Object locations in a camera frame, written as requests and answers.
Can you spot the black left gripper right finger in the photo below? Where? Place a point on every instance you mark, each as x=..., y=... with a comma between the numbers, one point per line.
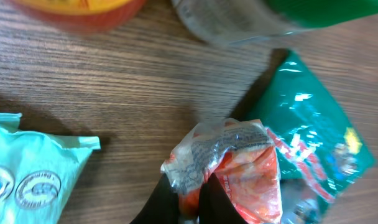
x=215, y=206

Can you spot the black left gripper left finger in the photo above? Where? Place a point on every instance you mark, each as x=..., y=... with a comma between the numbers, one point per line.
x=161, y=207

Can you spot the small red snack packet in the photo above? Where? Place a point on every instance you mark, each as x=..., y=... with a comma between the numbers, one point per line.
x=242, y=156

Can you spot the green 3M gloves packet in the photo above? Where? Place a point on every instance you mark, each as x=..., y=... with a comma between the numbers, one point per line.
x=319, y=151

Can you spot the white jar green lid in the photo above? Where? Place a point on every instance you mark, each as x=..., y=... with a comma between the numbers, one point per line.
x=235, y=22

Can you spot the red sauce bottle green cap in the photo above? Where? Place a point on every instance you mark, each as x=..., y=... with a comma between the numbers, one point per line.
x=80, y=16

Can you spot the mint green wipes packet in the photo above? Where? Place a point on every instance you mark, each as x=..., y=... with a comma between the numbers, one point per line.
x=38, y=171

